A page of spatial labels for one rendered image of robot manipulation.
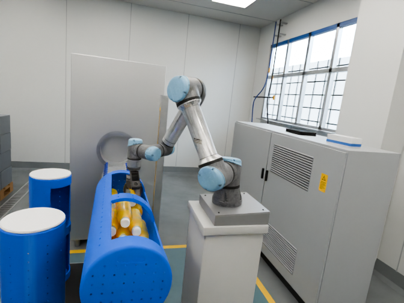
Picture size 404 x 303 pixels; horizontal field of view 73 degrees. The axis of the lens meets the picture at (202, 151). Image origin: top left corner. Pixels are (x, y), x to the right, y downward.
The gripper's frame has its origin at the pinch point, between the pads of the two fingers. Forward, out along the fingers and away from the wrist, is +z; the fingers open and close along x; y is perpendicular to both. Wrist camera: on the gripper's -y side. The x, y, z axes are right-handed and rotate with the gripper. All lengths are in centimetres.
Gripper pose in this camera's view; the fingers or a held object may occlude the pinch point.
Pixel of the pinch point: (131, 202)
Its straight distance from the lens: 158.7
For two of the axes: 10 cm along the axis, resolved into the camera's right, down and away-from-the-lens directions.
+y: -3.0, -2.1, 9.3
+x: -9.5, -0.4, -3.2
